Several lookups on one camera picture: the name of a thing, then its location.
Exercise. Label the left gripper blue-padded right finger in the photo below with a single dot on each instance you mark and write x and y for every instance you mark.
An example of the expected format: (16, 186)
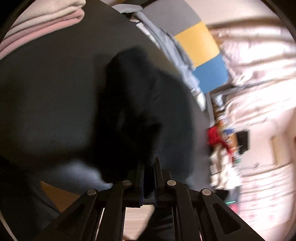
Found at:
(198, 215)

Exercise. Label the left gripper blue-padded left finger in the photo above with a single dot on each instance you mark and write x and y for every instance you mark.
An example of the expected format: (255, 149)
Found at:
(98, 215)

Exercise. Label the black knit sweater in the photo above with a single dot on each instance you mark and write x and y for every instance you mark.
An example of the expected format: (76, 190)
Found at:
(143, 113)

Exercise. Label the red and cream knit sweater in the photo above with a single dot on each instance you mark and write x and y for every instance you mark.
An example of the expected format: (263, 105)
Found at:
(223, 173)

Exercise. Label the black monitor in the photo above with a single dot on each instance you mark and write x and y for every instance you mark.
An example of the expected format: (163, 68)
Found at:
(243, 141)

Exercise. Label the light grey hoodie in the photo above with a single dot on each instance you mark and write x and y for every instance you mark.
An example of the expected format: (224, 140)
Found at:
(172, 49)

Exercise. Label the pink floral curtain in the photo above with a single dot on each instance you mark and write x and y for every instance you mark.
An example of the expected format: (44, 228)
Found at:
(260, 57)

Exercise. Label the grey yellow blue chair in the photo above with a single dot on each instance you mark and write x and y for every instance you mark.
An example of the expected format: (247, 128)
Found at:
(180, 21)

